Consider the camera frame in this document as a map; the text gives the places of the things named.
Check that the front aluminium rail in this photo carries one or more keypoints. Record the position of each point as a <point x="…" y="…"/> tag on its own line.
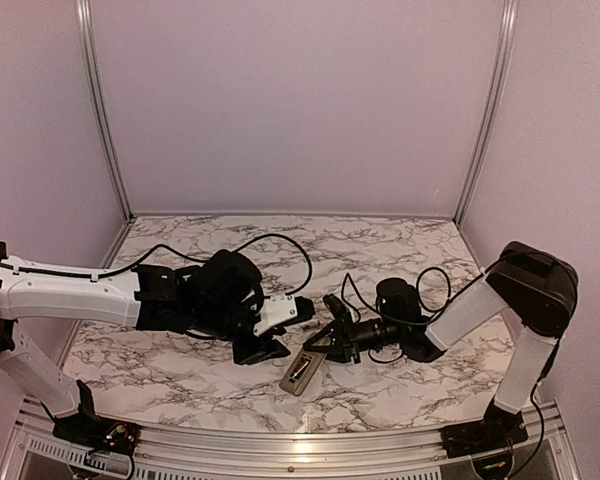
<point x="169" y="452"/>

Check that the grey remote control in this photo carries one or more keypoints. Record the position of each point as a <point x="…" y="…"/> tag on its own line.
<point x="297" y="389"/>

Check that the right aluminium frame post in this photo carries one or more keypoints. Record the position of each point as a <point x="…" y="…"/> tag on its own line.
<point x="495" y="91"/>

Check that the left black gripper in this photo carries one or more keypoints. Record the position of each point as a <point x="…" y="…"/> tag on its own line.
<point x="272" y="349"/>

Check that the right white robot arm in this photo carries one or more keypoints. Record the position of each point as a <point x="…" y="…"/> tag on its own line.
<point x="538" y="288"/>

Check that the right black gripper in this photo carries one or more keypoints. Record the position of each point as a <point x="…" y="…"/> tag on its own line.
<point x="344" y="345"/>

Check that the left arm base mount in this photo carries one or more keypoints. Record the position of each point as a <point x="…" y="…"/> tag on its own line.
<point x="85" y="427"/>

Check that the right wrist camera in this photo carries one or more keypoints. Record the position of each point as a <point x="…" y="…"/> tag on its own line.
<point x="336" y="307"/>

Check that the aluminium frame post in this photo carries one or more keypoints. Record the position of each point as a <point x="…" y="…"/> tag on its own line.
<point x="88" y="45"/>
<point x="495" y="91"/>

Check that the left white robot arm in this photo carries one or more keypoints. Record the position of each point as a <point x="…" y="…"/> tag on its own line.
<point x="218" y="298"/>

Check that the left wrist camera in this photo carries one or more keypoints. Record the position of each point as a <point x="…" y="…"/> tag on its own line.
<point x="281" y="311"/>

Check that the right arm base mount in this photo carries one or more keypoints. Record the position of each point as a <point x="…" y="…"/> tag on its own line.
<point x="477" y="437"/>

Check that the left aluminium frame post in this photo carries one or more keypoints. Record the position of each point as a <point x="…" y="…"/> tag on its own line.
<point x="88" y="45"/>

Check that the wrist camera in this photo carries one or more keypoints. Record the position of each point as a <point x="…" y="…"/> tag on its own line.
<point x="336" y="307"/>
<point x="281" y="311"/>

